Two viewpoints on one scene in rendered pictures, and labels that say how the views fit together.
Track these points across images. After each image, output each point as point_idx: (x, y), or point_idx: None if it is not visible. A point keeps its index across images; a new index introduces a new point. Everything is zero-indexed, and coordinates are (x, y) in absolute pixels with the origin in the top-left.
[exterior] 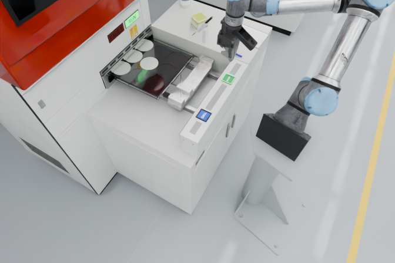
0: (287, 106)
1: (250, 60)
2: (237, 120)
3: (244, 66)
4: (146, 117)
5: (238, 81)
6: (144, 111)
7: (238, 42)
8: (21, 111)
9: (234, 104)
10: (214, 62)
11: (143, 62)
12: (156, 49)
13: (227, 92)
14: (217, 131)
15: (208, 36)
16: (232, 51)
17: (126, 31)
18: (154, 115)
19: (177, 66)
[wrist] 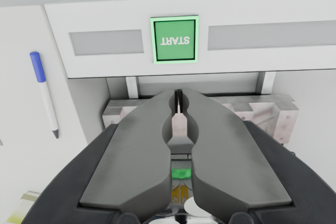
0: None
1: (19, 9)
2: None
3: (65, 18)
4: (311, 137)
5: None
6: (295, 147)
7: (59, 207)
8: None
9: None
10: (105, 109)
11: (207, 212)
12: (159, 212)
13: (244, 5)
14: None
15: (52, 174)
16: (286, 194)
17: None
18: (301, 127)
19: (181, 168)
